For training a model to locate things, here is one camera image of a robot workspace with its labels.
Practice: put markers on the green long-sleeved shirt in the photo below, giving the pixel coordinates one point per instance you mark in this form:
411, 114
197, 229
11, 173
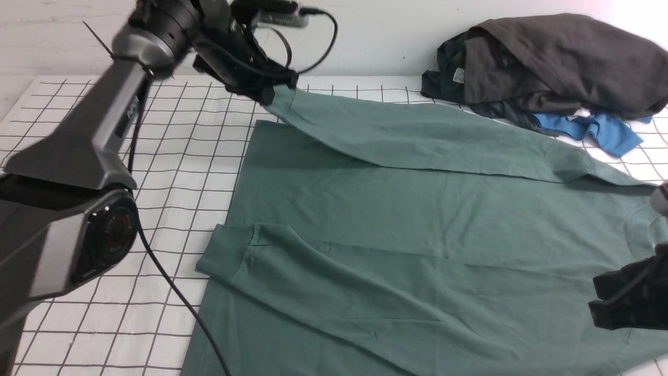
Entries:
367, 238

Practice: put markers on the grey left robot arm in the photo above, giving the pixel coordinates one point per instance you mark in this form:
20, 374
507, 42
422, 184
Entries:
68, 215

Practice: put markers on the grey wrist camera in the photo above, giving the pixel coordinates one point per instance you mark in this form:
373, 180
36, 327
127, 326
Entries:
277, 13

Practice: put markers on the black garment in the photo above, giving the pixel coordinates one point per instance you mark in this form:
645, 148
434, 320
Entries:
447, 83

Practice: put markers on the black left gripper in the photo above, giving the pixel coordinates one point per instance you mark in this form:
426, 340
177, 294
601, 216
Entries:
230, 53

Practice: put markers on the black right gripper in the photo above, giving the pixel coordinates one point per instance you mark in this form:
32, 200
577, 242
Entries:
635, 296

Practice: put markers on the dark grey garment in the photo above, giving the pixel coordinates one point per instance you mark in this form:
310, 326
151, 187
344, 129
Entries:
564, 62

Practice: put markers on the white grid tablecloth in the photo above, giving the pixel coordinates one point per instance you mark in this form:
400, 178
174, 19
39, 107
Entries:
188, 155

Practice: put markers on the blue garment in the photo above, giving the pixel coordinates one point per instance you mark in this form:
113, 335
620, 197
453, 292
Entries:
610, 133

